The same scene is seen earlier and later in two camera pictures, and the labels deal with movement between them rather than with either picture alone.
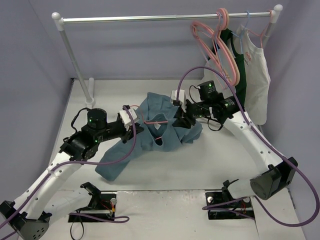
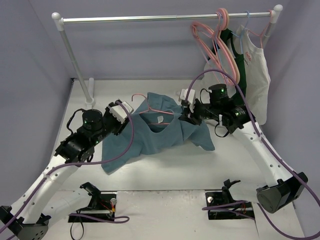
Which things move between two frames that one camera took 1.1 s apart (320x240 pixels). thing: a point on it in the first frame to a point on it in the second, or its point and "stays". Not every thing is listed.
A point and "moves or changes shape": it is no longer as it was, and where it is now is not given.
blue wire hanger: x=240 y=36 stays
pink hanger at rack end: x=261 y=34 stays
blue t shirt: x=159 y=126 moves or changes shape
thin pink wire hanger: x=148 y=121 to x=149 y=108
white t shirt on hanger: x=257 y=76 stays
